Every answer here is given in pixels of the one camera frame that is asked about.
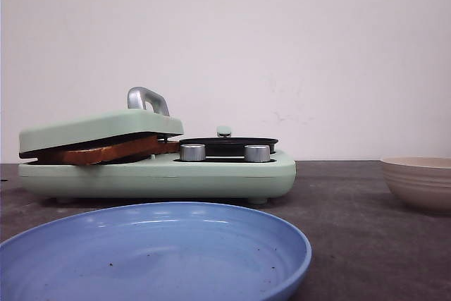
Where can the white bread slice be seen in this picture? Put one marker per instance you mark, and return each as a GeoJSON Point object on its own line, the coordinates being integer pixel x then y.
{"type": "Point", "coordinates": [162, 147]}
{"type": "Point", "coordinates": [83, 157]}

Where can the breakfast maker hinged lid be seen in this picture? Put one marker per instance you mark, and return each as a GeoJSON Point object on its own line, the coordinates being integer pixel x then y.
{"type": "Point", "coordinates": [147, 112]}

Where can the mint green breakfast maker base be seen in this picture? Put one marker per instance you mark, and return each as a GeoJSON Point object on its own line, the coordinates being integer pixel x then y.
{"type": "Point", "coordinates": [164, 176]}

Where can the black round frying pan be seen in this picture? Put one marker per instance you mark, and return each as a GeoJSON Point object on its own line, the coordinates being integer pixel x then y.
{"type": "Point", "coordinates": [229, 145]}

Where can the right silver control knob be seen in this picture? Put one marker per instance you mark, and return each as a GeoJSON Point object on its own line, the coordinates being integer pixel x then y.
{"type": "Point", "coordinates": [257, 153]}

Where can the silver control knob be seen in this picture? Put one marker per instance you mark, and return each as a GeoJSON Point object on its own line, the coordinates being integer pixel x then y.
{"type": "Point", "coordinates": [192, 152]}
{"type": "Point", "coordinates": [257, 153]}

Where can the left silver control knob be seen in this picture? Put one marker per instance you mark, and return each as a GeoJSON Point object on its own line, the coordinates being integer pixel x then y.
{"type": "Point", "coordinates": [192, 152]}

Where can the blue round plate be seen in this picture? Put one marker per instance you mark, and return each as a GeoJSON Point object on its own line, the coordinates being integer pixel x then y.
{"type": "Point", "coordinates": [157, 251]}

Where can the beige ribbed bowl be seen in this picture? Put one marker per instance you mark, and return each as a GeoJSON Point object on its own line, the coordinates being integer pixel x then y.
{"type": "Point", "coordinates": [418, 181]}

